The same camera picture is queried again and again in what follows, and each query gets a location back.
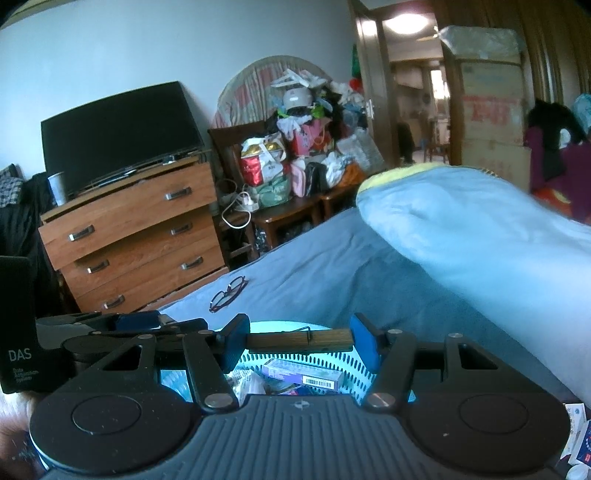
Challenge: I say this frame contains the pile of clothes and bags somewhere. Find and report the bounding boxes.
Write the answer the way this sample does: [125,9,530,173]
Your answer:
[249,68,387,209]

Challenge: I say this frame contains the checked cloth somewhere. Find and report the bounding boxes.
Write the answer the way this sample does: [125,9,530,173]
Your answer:
[0,163,25,208]

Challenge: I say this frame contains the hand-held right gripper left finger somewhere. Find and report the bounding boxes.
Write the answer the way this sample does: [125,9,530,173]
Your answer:
[90,313,252,414]

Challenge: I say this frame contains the black garment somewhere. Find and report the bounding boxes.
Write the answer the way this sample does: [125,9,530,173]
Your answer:
[526,99,585,182]

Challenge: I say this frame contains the wooden dresser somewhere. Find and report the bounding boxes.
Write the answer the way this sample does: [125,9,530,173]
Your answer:
[38,154,230,315]

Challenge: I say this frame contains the striped round cushion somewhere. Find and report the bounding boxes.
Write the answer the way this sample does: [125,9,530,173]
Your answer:
[215,55,334,131]

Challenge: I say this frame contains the dark-framed eyeglasses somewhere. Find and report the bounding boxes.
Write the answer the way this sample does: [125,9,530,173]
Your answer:
[209,275,249,314]

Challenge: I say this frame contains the red and white bag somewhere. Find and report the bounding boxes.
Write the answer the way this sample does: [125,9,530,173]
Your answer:
[239,137,290,188]

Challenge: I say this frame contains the light blue quilt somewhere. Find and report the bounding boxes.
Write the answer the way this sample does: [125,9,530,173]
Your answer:
[355,162,591,408]

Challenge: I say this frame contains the brown wooden door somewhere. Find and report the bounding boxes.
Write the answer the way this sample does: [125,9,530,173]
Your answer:
[348,0,399,169]

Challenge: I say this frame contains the black flat television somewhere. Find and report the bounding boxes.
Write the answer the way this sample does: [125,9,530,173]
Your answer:
[41,81,206,200]

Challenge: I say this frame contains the teal plastic basket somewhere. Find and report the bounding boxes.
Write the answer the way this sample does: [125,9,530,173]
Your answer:
[158,320,419,403]

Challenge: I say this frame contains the purple medicine box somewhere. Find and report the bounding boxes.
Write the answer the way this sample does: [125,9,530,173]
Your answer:
[262,359,346,393]

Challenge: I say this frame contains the blue bed sheet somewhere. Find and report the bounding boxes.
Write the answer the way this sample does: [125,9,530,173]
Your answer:
[157,207,583,403]

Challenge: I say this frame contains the large cardboard box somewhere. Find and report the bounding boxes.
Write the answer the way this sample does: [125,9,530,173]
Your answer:
[461,137,533,191]

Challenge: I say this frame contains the dark wooden chair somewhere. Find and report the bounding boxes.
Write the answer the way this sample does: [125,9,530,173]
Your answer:
[207,121,324,274]

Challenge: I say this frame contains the grey cup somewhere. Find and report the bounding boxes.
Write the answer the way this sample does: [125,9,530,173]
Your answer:
[47,172,69,207]

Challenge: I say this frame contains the clear plastic bag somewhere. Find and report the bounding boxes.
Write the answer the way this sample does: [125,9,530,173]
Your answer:
[436,25,526,64]

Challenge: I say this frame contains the red print cardboard box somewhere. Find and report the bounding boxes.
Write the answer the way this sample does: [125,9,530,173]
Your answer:
[461,93,527,145]

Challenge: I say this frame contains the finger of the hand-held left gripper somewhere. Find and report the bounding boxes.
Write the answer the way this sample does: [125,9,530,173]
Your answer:
[62,319,211,365]
[36,311,161,344]

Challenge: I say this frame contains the wooden clothespin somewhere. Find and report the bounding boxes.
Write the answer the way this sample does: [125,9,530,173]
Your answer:
[248,326,355,352]

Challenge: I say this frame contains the white power strip with cable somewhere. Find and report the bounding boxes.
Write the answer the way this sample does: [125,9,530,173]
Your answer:
[220,191,260,232]

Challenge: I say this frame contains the round ceiling light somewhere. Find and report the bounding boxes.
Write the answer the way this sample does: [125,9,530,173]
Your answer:
[385,12,428,34]

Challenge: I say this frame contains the purple cloth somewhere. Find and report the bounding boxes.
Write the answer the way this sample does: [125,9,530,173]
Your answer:
[523,126,591,219]

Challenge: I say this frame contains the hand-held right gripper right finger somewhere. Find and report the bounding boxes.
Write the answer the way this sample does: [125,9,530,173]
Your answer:
[349,313,502,412]

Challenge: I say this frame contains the white helmet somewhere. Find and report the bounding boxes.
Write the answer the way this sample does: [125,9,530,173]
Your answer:
[281,88,311,112]

